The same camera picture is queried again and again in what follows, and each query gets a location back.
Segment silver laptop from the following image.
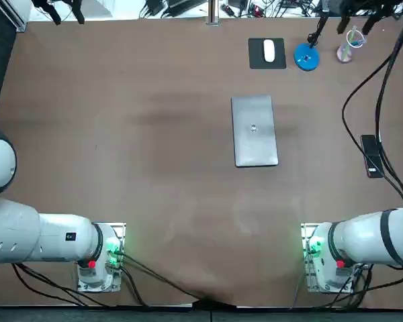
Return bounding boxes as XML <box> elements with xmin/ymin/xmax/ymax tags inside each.
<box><xmin>230</xmin><ymin>95</ymin><xmax>279</xmax><ymax>168</ymax></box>

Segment blue desk lamp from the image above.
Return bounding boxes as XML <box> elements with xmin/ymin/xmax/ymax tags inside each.
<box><xmin>294</xmin><ymin>13</ymin><xmax>330</xmax><ymax>72</ymax></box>

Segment black mouse pad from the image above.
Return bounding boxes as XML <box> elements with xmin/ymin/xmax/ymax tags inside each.
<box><xmin>248</xmin><ymin>38</ymin><xmax>287</xmax><ymax>70</ymax></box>

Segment white computer mouse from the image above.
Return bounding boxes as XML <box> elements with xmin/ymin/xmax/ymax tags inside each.
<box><xmin>263</xmin><ymin>39</ymin><xmax>276</xmax><ymax>63</ymax></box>

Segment dark power brick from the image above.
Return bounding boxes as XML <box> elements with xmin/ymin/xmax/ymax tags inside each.
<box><xmin>144</xmin><ymin>0</ymin><xmax>165</xmax><ymax>17</ymax></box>
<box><xmin>167</xmin><ymin>0</ymin><xmax>208</xmax><ymax>9</ymax></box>

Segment black folding phone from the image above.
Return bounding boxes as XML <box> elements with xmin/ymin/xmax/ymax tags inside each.
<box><xmin>361</xmin><ymin>134</ymin><xmax>386</xmax><ymax>178</ymax></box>

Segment pale pink pen cup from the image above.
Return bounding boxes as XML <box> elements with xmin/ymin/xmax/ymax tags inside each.
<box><xmin>337</xmin><ymin>29</ymin><xmax>367</xmax><ymax>64</ymax></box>

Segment green pen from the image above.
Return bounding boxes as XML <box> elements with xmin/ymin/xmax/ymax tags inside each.
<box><xmin>343</xmin><ymin>25</ymin><xmax>357</xmax><ymax>60</ymax></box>

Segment black stand legs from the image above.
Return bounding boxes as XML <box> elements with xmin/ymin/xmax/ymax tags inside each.
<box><xmin>329</xmin><ymin>0</ymin><xmax>403</xmax><ymax>36</ymax></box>
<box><xmin>32</xmin><ymin>0</ymin><xmax>85</xmax><ymax>26</ymax></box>

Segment black base cable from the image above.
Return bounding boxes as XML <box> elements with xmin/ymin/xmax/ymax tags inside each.
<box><xmin>120</xmin><ymin>253</ymin><xmax>238</xmax><ymax>308</ymax></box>

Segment aluminium camera post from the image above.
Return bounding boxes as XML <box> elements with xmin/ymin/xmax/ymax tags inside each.
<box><xmin>206</xmin><ymin>0</ymin><xmax>222</xmax><ymax>27</ymax></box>

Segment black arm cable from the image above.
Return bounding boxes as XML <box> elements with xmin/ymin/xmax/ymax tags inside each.
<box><xmin>341</xmin><ymin>13</ymin><xmax>403</xmax><ymax>207</ymax></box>
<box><xmin>375</xmin><ymin>13</ymin><xmax>403</xmax><ymax>205</ymax></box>

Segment aluminium frame profile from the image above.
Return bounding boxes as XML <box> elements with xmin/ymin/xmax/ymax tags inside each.
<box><xmin>5</xmin><ymin>0</ymin><xmax>32</xmax><ymax>34</ymax></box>

